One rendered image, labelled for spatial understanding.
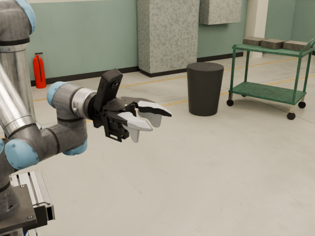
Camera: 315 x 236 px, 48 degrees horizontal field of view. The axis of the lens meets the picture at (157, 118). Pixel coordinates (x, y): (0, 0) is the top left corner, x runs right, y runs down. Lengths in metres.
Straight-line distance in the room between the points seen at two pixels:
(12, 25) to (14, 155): 0.38
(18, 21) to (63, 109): 0.30
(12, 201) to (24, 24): 0.55
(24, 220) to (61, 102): 0.43
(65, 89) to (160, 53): 5.43
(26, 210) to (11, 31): 0.56
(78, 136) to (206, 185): 2.34
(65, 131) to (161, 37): 5.41
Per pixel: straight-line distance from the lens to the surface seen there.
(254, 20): 7.94
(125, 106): 0.80
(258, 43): 4.95
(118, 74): 0.78
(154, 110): 0.79
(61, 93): 0.94
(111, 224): 2.78
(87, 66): 6.37
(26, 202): 1.28
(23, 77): 1.14
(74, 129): 0.96
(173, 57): 6.48
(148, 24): 6.16
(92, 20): 6.28
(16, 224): 1.20
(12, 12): 1.09
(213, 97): 4.58
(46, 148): 0.91
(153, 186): 3.18
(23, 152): 0.89
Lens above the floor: 1.74
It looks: 22 degrees down
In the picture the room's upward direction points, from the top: straight up
